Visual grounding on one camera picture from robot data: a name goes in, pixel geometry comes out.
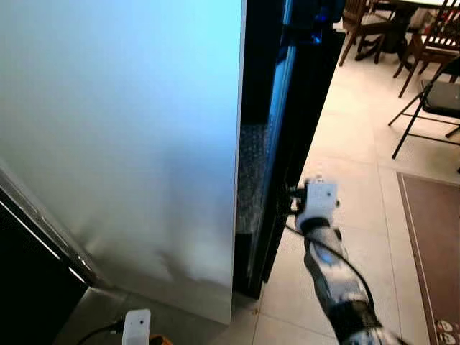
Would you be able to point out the black fridge body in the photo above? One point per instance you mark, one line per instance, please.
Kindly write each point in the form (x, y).
(302, 86)

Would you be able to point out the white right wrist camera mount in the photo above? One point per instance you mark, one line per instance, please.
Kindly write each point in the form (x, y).
(320, 198)

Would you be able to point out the brown wooden dining chair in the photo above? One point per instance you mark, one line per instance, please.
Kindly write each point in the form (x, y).
(435, 43)
(357, 21)

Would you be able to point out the dark cabinet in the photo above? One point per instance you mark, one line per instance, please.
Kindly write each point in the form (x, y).
(29, 280)

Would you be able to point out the white fridge door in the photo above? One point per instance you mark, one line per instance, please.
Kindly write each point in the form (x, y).
(122, 129)

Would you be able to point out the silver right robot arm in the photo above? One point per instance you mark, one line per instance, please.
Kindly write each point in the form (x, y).
(338, 280)

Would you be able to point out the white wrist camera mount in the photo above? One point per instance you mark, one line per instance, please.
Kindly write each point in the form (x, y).
(136, 327)
(320, 198)

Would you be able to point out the black folding chair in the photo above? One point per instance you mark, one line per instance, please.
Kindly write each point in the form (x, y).
(442, 97)

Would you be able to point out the orange round container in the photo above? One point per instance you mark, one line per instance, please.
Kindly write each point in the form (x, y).
(159, 340)

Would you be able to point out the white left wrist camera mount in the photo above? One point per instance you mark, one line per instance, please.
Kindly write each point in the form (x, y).
(136, 327)

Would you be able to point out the brown floor mat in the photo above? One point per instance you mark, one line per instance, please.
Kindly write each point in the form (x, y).
(435, 251)

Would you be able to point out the dark wooden dining table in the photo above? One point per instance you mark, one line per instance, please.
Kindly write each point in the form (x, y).
(392, 29)

